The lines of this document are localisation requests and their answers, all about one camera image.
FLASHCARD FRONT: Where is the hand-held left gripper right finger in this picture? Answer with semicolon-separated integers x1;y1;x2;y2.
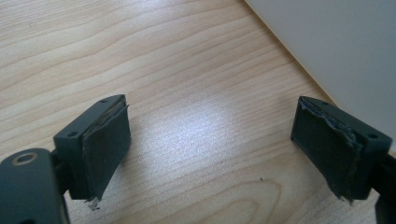
290;95;393;203

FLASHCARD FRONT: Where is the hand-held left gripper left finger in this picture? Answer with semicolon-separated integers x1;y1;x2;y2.
52;93;133;211

